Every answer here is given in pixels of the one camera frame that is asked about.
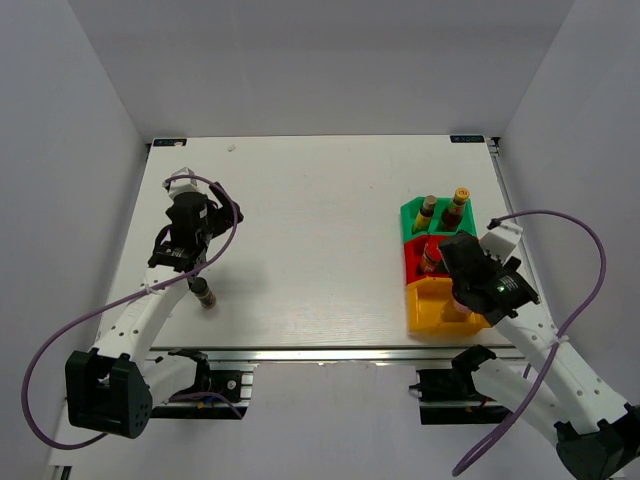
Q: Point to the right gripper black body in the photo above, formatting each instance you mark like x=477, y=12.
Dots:
x=494, y=262

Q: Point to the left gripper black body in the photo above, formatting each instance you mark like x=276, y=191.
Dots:
x=217, y=224

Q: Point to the red lid jar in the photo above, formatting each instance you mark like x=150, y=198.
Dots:
x=430, y=261

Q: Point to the pink cap spice shaker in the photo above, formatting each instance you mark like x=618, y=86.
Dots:
x=460, y=308

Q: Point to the yellow cap sauce bottle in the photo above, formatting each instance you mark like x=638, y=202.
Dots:
x=454, y=212

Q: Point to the black cap spice jar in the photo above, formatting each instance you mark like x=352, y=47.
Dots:
x=200, y=288

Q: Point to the small yellow label bottle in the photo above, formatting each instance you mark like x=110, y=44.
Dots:
x=425, y=214

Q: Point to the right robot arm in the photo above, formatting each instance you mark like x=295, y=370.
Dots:
x=594, y=430

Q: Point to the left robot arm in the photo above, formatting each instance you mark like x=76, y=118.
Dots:
x=112, y=389

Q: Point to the green plastic bin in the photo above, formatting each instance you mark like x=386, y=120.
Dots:
x=410, y=228

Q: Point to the yellow plastic bin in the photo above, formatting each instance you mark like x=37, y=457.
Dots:
x=431, y=312

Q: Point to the red plastic bin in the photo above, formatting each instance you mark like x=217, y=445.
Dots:
x=412, y=254

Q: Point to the left blue table label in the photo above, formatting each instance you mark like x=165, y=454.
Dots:
x=169, y=142

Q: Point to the blue table label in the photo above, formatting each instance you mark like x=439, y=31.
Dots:
x=169, y=142
x=463, y=139

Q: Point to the right blue table label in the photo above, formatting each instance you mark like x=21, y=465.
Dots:
x=463, y=139

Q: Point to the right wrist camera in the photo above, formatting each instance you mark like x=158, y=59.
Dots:
x=501, y=239

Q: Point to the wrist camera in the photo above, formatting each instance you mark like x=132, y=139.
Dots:
x=183, y=185
x=501, y=239

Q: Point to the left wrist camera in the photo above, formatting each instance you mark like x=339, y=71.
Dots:
x=183, y=185

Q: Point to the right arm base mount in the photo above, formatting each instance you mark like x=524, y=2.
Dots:
x=449, y=397

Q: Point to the aluminium table right rail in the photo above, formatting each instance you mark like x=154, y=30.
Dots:
x=524, y=250

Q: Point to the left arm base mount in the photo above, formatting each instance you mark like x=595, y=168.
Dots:
x=210, y=392

